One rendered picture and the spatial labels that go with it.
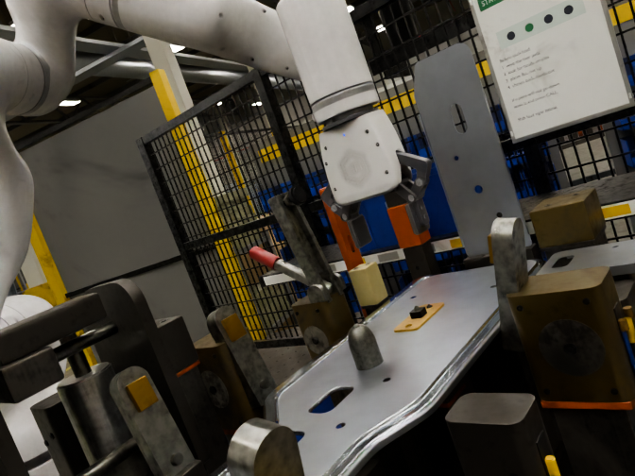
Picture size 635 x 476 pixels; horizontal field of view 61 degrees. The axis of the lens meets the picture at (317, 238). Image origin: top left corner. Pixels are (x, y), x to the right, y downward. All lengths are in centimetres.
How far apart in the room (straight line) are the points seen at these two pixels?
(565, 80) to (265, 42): 61
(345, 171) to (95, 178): 271
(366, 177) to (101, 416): 40
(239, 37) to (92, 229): 274
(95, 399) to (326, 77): 44
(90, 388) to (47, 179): 296
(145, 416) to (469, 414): 32
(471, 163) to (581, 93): 31
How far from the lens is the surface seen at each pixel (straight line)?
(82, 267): 353
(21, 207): 86
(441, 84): 93
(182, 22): 72
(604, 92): 114
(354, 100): 66
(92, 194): 336
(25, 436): 92
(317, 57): 67
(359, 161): 67
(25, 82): 85
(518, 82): 118
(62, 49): 86
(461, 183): 94
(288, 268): 83
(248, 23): 76
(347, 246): 87
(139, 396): 59
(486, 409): 50
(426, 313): 74
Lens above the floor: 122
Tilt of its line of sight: 6 degrees down
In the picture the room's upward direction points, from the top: 20 degrees counter-clockwise
